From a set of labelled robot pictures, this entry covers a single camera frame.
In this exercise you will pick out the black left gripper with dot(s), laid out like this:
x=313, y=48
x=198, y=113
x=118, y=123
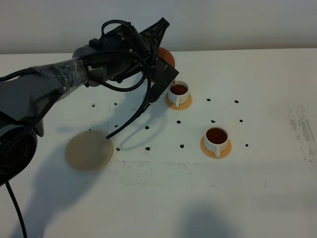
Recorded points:
x=122, y=51

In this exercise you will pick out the brown clay teapot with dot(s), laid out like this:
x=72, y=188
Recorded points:
x=167, y=56

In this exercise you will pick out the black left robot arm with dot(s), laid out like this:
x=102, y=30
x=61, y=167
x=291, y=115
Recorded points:
x=27, y=95

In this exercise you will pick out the beige round teapot coaster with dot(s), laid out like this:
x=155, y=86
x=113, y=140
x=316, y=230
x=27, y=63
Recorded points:
x=89, y=151

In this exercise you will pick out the far white teacup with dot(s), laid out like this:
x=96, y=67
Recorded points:
x=178, y=93

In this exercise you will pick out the white teacup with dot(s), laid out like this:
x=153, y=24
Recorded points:
x=178, y=93
x=215, y=140

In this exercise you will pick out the far orange cup coaster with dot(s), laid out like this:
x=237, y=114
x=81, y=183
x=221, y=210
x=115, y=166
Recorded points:
x=182, y=107

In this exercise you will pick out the orange cup coaster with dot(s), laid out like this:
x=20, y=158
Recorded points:
x=182, y=107
x=210, y=154

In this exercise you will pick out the near white teacup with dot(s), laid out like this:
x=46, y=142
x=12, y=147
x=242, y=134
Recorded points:
x=215, y=140

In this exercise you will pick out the near orange cup coaster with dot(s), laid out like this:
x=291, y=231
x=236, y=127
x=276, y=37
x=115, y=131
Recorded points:
x=210, y=154

